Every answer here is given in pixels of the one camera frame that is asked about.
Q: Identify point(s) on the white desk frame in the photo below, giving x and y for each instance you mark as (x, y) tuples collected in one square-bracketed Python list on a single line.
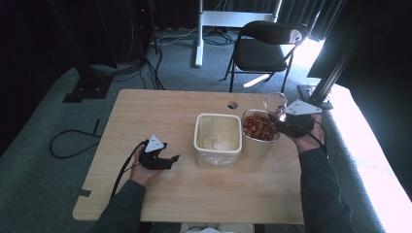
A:
[(200, 32)]

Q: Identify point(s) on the black folding chair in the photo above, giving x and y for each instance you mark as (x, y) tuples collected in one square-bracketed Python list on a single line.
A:
[(262, 53)]

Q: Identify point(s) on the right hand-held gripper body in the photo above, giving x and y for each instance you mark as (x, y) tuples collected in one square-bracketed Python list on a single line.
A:
[(299, 121)]

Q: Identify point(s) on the white square bin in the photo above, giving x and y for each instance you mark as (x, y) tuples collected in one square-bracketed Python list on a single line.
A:
[(217, 158)]

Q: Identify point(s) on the grey tape strip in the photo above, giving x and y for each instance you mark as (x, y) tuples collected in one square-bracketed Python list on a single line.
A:
[(82, 193)]

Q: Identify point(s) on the person's right hand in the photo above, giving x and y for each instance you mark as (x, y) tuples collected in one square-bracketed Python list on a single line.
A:
[(307, 142)]

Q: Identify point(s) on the dark equipment cabinet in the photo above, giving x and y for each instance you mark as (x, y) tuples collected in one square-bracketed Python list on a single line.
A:
[(129, 29)]

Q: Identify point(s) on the black aluminium profile stand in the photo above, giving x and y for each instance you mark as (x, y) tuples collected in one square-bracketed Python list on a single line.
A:
[(327, 81)]

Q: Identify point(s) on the black curtain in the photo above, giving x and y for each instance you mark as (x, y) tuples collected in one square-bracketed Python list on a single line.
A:
[(382, 64)]

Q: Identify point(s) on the black stand with flat base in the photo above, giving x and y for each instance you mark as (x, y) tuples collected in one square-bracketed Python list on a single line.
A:
[(87, 84)]

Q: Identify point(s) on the person's left hand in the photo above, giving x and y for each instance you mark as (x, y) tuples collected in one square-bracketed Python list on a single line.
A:
[(144, 174)]

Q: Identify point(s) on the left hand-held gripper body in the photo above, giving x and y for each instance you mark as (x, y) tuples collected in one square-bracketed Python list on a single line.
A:
[(152, 155)]

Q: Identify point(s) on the clear container of red rings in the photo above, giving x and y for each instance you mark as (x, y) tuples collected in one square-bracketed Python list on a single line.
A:
[(259, 127)]

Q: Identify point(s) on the person's light trousers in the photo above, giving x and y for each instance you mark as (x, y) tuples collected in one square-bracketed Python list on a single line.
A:
[(213, 229)]

